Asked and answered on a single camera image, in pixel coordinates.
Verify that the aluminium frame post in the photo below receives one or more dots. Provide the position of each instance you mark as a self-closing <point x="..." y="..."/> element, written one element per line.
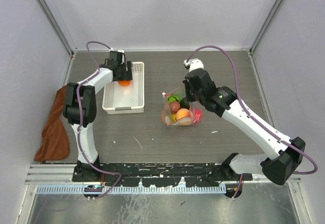
<point x="47" y="10"/>
<point x="267" y="22"/>

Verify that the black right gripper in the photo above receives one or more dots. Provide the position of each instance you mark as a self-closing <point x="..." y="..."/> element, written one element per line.
<point x="189" y="97"/>

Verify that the green striped ball fruit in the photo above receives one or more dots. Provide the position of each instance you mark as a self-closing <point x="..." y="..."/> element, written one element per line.
<point x="173" y="98"/>

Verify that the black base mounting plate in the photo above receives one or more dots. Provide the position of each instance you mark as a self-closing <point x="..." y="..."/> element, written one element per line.
<point x="171" y="174"/>

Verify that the clear orange zip bag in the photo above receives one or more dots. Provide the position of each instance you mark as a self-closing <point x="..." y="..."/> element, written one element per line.
<point x="166" y="115"/>

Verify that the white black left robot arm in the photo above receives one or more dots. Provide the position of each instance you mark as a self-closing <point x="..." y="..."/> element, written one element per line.
<point x="80" y="107"/>

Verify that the brown kiwi fruit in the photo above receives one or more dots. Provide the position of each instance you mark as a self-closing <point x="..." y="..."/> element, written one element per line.
<point x="174" y="106"/>

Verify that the aluminium frame post left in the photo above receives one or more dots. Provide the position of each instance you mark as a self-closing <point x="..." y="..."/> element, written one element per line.
<point x="47" y="10"/>

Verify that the brown cloth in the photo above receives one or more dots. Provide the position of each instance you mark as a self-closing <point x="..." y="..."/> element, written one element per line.
<point x="55" y="143"/>

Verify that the orange fruit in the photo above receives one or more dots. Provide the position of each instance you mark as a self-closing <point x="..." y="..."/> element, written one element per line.
<point x="124" y="83"/>

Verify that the dark green avocado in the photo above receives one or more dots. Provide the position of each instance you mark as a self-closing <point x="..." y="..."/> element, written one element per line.
<point x="184" y="103"/>

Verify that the aluminium frame post right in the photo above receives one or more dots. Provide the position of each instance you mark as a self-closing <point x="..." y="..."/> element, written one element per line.
<point x="267" y="22"/>

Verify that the white perforated plastic basket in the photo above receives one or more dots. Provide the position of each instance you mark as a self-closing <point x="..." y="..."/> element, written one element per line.
<point x="129" y="99"/>

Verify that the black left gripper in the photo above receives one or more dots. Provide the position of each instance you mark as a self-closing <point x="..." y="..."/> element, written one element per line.
<point x="127" y="74"/>

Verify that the red apple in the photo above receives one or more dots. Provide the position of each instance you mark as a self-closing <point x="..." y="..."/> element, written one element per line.
<point x="198" y="115"/>

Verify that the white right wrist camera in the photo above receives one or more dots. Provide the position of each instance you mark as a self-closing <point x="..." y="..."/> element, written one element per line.
<point x="193" y="64"/>

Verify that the peach fruit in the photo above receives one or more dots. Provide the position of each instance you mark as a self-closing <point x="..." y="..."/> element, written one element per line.
<point x="182" y="113"/>

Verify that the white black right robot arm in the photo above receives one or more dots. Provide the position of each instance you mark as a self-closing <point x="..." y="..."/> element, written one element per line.
<point x="281" y="154"/>

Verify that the slotted cable duct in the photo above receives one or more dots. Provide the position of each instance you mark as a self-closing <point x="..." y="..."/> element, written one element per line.
<point x="121" y="190"/>

